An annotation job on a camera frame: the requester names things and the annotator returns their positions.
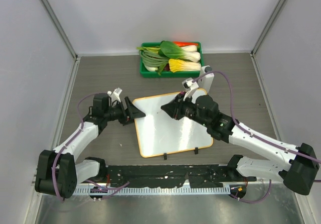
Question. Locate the white radish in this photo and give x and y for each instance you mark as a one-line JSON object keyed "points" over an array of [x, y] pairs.
{"points": [[151, 69]]}

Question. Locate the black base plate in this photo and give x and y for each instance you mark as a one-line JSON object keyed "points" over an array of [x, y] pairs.
{"points": [[170, 176]]}

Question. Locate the green bok choy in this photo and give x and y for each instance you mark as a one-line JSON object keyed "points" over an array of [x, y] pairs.
{"points": [[173, 51]]}

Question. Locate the white slotted cable duct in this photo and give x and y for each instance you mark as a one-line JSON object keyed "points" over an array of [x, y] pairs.
{"points": [[184, 190]]}

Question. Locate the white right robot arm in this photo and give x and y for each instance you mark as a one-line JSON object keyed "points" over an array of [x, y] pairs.
{"points": [[295, 166]]}

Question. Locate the orange-framed whiteboard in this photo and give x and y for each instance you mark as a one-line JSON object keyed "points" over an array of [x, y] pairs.
{"points": [[158, 134]]}

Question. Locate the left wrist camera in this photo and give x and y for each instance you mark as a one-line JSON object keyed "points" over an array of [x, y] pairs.
{"points": [[115, 95]]}

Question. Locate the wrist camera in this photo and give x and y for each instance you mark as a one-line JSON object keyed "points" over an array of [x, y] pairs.
{"points": [[190, 86], [115, 95]]}

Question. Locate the green plastic tray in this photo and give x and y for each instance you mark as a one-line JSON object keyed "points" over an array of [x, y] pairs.
{"points": [[166, 72]]}

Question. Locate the orange carrot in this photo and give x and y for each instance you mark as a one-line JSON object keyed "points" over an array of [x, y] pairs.
{"points": [[182, 44]]}

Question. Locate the yellow-leaf cabbage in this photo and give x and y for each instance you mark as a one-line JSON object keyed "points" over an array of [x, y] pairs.
{"points": [[177, 65]]}

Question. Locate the green long beans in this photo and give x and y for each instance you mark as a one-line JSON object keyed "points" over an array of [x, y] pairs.
{"points": [[151, 57]]}

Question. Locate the white plastic bottle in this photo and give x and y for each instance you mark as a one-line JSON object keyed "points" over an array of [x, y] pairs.
{"points": [[206, 81]]}

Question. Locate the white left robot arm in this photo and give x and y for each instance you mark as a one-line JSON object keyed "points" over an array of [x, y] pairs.
{"points": [[58, 174]]}

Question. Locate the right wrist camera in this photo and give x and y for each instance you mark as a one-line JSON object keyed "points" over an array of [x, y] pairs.
{"points": [[190, 86]]}

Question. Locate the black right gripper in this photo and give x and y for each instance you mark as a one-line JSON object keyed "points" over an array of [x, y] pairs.
{"points": [[174, 109]]}

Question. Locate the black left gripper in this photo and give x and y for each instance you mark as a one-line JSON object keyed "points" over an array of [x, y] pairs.
{"points": [[133, 112]]}

